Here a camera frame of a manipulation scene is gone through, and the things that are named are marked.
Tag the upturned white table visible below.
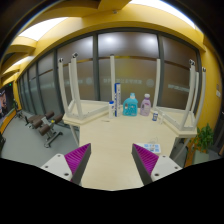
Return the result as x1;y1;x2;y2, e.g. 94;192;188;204
58;52;109;122
153;59;206;131

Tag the green potted plant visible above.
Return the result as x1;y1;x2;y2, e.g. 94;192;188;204
192;124;214;164

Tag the tall blue white box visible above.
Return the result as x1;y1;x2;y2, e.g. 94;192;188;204
114;83;121;117

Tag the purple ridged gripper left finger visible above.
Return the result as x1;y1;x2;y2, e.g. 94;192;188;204
40;142;92;186

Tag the small blue can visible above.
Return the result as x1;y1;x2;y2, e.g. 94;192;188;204
152;112;158;121

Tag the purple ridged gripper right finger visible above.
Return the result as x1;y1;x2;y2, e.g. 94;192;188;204
131;143;184;186

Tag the pink detergent bottle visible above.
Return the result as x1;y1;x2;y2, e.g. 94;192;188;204
140;94;151;116

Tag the upturned white table left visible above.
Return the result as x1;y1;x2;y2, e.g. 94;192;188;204
58;52;109;122

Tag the brown padded exercise bench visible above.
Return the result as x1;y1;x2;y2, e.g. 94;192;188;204
25;111;63;148

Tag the white charger cable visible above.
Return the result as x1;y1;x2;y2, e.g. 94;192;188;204
147;135;161;145

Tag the blue detergent bottle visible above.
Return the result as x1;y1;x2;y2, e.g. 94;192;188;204
123;93;138;116

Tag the white power strip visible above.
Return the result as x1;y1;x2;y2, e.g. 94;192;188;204
139;143;161;155

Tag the small white bottle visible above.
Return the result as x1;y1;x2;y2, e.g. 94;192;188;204
108;101;115;119

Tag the upturned white table right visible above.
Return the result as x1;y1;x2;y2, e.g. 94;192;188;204
153;59;206;131

